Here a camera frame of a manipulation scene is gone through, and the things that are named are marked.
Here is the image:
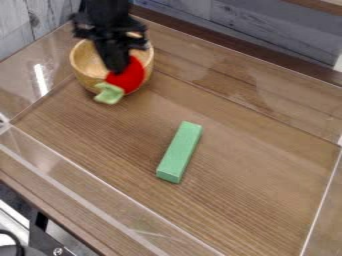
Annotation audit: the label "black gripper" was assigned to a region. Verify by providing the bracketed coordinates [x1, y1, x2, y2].
[71, 0, 149, 74]

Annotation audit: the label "red plush strawberry toy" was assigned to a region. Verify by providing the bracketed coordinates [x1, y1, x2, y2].
[94, 56, 146, 105]

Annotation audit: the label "wooden bowl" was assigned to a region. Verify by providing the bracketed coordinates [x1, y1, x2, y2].
[70, 39, 154, 96]

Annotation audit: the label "clear acrylic tray walls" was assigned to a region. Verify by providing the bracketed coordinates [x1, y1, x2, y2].
[0, 23, 342, 256]

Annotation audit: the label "green rectangular block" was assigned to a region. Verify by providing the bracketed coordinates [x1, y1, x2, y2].
[157, 121, 204, 184]

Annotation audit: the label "black table leg bracket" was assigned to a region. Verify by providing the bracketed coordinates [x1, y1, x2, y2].
[29, 210, 77, 256]

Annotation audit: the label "black cable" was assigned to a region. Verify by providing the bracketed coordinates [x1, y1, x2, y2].
[0, 229, 26, 256]

